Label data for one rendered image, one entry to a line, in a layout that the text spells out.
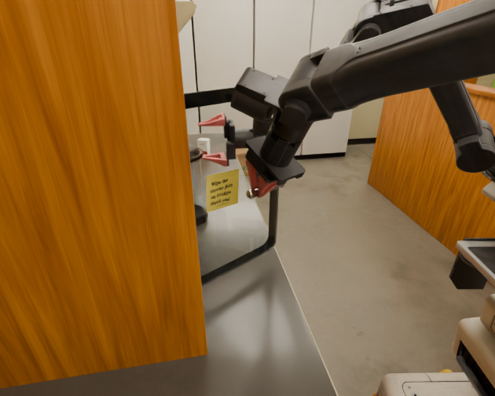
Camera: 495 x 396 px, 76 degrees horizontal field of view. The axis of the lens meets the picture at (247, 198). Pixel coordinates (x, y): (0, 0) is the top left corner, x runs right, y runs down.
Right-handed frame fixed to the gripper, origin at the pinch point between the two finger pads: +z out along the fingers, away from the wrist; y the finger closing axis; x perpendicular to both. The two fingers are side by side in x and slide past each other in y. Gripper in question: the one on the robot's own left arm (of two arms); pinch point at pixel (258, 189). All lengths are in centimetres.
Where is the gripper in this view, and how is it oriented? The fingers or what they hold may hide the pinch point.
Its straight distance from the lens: 61.3
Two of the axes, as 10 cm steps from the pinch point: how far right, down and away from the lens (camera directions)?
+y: 5.8, 7.2, -3.9
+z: -3.0, 6.3, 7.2
